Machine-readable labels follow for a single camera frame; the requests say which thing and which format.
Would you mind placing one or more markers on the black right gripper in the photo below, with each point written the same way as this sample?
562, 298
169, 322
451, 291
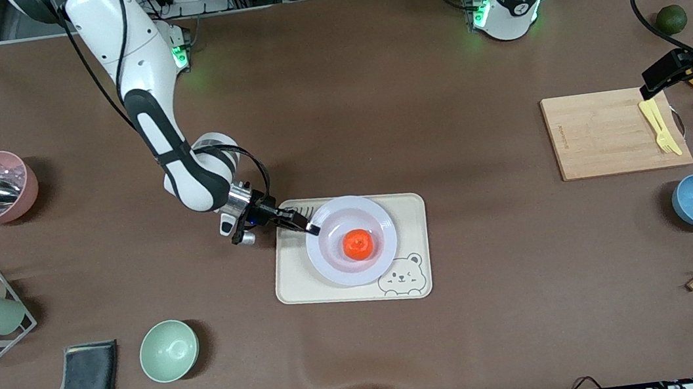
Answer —
266, 209

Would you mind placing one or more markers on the orange fruit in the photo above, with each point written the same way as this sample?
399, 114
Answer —
358, 244

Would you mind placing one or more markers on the white round plate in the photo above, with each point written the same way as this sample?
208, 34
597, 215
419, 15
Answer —
356, 272

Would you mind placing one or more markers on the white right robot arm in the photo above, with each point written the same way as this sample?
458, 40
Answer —
138, 61

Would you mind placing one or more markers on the dark green round fruit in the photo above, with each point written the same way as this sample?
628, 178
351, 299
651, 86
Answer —
672, 19

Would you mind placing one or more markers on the yellow plastic fork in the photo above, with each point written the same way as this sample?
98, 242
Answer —
654, 124

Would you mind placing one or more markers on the yellow plastic knife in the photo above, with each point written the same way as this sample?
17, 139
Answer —
665, 127

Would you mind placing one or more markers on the cream tray with bear print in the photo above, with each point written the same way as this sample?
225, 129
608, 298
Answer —
294, 283

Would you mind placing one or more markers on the wooden cutting board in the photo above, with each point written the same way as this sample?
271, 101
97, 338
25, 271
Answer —
597, 134

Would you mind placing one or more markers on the light green bowl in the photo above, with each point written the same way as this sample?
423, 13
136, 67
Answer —
169, 351

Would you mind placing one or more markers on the dark grey folded cloth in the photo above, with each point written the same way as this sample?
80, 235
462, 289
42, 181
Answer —
87, 372

